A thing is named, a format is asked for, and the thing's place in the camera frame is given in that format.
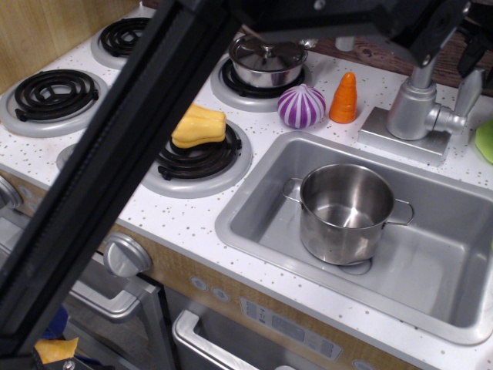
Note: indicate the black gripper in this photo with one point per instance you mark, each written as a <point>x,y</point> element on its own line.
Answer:
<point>477,31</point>

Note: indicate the silver faucet lever handle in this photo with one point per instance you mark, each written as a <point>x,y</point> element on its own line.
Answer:
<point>444,119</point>

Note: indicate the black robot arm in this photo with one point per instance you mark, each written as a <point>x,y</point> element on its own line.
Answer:
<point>178,50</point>

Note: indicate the green toy object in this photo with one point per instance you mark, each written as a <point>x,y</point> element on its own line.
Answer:
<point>484,140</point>

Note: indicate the silver toy faucet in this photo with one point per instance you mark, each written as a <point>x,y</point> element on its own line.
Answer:
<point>400,130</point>

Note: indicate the orange toy carrot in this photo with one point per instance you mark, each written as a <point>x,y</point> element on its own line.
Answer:
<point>343,108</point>

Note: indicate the purple striped toy onion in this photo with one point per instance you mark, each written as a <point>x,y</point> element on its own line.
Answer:
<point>301,107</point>

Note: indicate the tall steel pot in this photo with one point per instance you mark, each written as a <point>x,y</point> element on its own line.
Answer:
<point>344,209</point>

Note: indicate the lidded steel pan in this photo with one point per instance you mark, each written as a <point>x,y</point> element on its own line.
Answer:
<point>266,65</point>

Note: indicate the grey toy sink basin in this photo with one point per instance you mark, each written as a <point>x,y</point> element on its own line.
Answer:
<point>435,274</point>

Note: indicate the back right stove burner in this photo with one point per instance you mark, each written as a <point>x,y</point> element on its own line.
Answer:
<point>229,89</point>

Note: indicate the stove burner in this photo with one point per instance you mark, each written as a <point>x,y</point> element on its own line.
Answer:
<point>112,46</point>
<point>203,170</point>
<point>229,89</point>
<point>52,103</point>

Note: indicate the yellow toy squash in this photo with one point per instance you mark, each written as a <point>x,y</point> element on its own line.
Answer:
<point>198,126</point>

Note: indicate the front right stove burner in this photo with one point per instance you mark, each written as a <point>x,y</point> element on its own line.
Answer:
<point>203,170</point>

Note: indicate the back left stove burner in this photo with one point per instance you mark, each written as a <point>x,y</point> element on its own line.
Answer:
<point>112,46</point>

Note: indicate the silver oven dial knob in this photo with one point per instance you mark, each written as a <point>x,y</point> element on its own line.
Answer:
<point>124,257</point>

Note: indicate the front left stove burner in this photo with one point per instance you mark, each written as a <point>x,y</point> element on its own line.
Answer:
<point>52,103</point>

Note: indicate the silver front stove knob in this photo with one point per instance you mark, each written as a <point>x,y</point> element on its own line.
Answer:
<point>64,156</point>

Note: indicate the blue object below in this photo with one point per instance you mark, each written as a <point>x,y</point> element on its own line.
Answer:
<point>57,325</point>

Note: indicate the yellow cloth below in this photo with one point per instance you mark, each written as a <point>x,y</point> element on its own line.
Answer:
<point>54,350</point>

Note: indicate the silver dishwasher door handle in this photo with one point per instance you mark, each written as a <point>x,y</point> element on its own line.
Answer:
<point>196,352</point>

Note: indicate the silver oven door handle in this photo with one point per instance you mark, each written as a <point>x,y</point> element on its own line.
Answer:
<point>117,299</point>

